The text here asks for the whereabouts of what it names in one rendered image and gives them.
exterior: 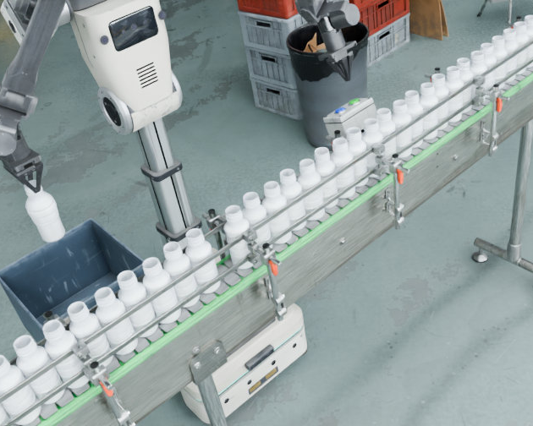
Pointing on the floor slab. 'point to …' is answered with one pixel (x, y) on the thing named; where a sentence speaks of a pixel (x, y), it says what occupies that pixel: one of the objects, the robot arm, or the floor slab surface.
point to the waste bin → (326, 78)
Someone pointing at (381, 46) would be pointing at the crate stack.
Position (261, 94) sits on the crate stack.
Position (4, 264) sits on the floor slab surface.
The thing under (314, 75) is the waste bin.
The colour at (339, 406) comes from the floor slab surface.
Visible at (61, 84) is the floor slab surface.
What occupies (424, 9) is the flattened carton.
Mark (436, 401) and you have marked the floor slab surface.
